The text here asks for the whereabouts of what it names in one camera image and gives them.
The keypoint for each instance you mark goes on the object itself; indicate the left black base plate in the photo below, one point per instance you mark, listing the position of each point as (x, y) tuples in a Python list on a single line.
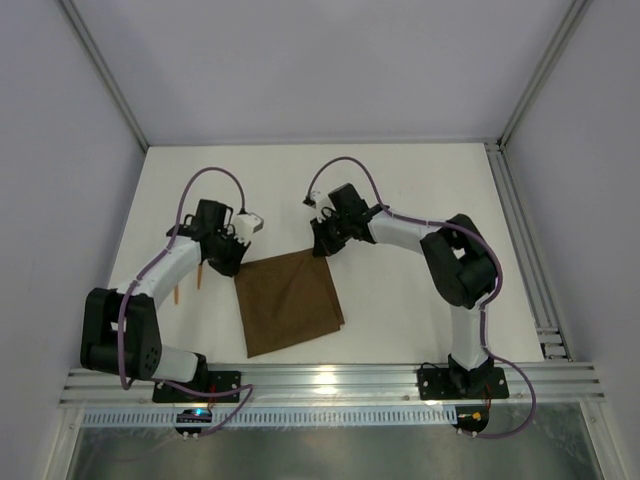
[(212, 387)]

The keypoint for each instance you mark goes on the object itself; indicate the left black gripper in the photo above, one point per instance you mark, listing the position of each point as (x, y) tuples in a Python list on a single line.
[(227, 251)]

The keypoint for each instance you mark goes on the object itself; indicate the left black connector board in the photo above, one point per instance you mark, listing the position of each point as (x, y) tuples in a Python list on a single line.
[(191, 423)]

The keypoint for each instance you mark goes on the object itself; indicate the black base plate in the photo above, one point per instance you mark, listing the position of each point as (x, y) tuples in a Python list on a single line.
[(212, 387), (435, 383)]

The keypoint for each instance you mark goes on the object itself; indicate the black connector board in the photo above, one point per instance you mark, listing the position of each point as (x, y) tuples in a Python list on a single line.
[(191, 423), (471, 419)]

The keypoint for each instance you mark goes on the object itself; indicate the slotted cable duct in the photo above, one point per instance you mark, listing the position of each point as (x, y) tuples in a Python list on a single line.
[(286, 417)]

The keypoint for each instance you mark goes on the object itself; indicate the right corner aluminium post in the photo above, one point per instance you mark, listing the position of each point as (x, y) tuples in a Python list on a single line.
[(552, 53)]

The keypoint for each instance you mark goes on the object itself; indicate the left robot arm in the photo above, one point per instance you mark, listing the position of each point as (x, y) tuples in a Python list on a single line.
[(121, 333)]

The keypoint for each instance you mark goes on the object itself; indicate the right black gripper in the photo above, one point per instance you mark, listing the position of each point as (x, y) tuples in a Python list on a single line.
[(327, 234)]

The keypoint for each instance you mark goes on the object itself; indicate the corner aluminium post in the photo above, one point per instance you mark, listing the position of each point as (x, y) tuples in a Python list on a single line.
[(91, 49), (552, 53)]

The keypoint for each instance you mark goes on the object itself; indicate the right black connector board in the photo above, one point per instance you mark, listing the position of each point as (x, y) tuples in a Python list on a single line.
[(471, 419)]

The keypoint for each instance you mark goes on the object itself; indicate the aluminium rail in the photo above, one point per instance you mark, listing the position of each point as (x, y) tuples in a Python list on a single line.
[(553, 344), (333, 384)]

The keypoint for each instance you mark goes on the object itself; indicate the front aluminium rail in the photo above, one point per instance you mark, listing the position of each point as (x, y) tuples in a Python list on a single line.
[(333, 384)]

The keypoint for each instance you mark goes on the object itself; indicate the brown cloth napkin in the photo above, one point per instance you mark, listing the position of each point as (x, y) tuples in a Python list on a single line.
[(286, 300)]

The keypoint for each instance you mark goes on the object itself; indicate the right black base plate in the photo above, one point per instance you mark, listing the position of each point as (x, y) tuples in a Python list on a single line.
[(435, 383)]

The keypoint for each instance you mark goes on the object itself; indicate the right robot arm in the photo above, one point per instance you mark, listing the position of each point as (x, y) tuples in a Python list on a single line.
[(461, 266)]

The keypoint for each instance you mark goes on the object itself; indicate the orange plastic knife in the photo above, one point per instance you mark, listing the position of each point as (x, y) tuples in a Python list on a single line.
[(176, 295)]

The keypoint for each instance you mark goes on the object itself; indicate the right side aluminium rail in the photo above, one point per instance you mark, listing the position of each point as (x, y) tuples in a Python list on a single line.
[(553, 344)]

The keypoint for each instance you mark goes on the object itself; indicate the left corner aluminium post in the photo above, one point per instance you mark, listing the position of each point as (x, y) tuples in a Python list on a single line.
[(91, 49)]

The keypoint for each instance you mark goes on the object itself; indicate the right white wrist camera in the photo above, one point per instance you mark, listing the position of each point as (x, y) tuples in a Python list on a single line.
[(317, 200)]

